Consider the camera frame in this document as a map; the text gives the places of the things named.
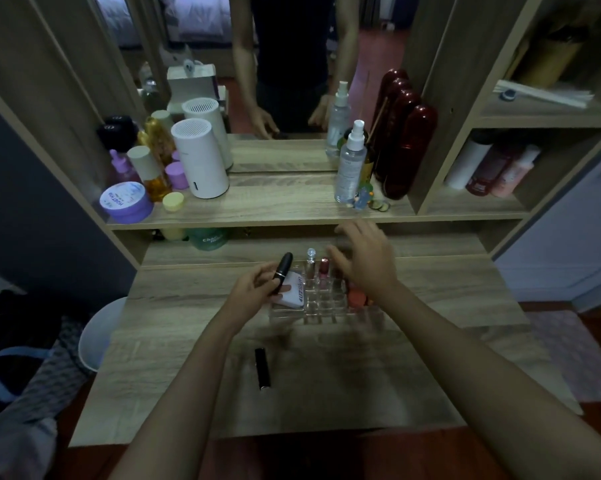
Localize amber diffuser bottle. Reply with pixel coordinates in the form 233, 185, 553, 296
361, 137, 378, 188

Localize brown cylindrical container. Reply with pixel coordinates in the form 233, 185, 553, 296
513, 25, 589, 88

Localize black rounded lipstick tube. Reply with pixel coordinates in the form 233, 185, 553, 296
272, 252, 294, 296

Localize small purple jar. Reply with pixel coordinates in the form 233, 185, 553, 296
165, 162, 190, 190

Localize amber bottle with cream cap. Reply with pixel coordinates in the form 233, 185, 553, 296
127, 145, 173, 202

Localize bundle of white sticks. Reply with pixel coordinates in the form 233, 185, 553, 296
493, 80, 595, 109

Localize purple lidded cream jar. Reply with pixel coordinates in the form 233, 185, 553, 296
99, 182, 154, 223

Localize black slim lipstick tube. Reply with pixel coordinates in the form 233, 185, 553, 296
254, 347, 272, 393

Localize person's left hand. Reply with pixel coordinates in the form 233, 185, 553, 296
224, 261, 294, 328

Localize grey patterned bag blue strap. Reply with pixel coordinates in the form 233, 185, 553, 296
0, 315, 94, 435

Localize clear acrylic makeup organizer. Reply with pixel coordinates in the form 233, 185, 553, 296
270, 260, 381, 326

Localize person's left forearm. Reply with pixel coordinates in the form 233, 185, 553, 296
108, 315, 254, 480

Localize wooden vanity shelf unit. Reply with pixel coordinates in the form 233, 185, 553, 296
0, 0, 601, 448

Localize dark red glossy case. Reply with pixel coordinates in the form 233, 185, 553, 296
375, 89, 438, 200

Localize person's right forearm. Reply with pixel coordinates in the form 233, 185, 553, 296
375, 280, 601, 480

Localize white cloth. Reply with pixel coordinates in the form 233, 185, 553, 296
0, 417, 59, 480

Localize pink rug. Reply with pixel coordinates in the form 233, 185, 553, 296
528, 310, 601, 403

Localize dark red bottle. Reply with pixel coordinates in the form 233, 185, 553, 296
465, 145, 514, 197

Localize person's right hand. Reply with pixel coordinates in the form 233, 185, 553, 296
325, 220, 404, 300

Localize purple dropper bottle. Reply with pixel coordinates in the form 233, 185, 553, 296
108, 149, 141, 188

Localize vanity mirror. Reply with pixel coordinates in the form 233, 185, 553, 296
93, 0, 416, 173

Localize pink bottle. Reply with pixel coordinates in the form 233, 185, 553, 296
490, 145, 541, 199

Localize white compact case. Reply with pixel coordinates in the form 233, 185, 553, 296
273, 271, 306, 310

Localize white bottle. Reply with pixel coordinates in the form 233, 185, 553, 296
444, 137, 494, 190

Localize black round device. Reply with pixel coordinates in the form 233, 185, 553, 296
97, 115, 139, 151

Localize white cylindrical humidifier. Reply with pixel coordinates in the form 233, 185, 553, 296
171, 118, 230, 199

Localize white round stool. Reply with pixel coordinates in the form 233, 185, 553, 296
78, 296, 129, 374

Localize clear spray bottle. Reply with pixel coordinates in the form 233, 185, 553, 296
334, 119, 367, 204

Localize green jar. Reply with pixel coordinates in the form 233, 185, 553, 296
188, 228, 233, 251

